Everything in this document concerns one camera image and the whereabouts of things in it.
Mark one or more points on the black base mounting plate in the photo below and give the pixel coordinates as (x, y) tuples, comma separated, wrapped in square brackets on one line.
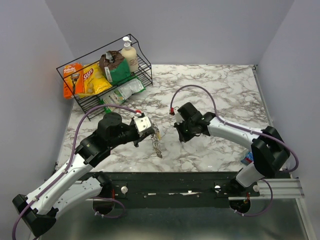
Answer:
[(165, 202)]

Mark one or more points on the blue green toothbrush pack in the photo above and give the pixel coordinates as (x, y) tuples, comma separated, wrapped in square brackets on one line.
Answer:
[(248, 158)]

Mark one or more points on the black wire rack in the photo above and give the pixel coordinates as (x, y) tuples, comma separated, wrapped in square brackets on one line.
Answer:
[(144, 72)]

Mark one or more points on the cream lotion pump bottle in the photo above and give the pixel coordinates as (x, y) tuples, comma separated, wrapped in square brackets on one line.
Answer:
[(130, 54)]

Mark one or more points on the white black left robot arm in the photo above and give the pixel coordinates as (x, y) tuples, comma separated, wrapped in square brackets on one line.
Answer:
[(40, 208)]

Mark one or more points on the white green snack pouch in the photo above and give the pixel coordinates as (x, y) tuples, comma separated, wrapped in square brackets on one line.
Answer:
[(123, 92)]

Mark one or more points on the orange razor package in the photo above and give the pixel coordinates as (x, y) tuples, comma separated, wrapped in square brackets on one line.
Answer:
[(73, 80)]

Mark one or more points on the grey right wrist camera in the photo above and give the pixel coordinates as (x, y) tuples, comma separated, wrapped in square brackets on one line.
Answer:
[(178, 118)]

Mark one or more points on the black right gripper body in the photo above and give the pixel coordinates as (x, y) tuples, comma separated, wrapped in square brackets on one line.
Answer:
[(186, 131)]

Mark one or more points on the yellow chips bag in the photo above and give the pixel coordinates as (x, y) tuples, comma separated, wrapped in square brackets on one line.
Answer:
[(94, 81)]

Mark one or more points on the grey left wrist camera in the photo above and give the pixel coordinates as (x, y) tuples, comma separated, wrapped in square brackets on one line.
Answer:
[(143, 124)]

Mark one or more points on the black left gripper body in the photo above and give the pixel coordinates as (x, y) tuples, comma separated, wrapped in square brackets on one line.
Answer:
[(127, 135)]

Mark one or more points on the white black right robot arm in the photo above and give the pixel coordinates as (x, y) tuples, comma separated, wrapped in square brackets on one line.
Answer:
[(269, 153)]

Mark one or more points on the green brown bag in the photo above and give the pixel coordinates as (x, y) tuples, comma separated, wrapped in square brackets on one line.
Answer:
[(114, 68)]

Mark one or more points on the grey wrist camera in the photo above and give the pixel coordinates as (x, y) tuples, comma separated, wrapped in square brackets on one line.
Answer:
[(143, 124), (178, 118)]

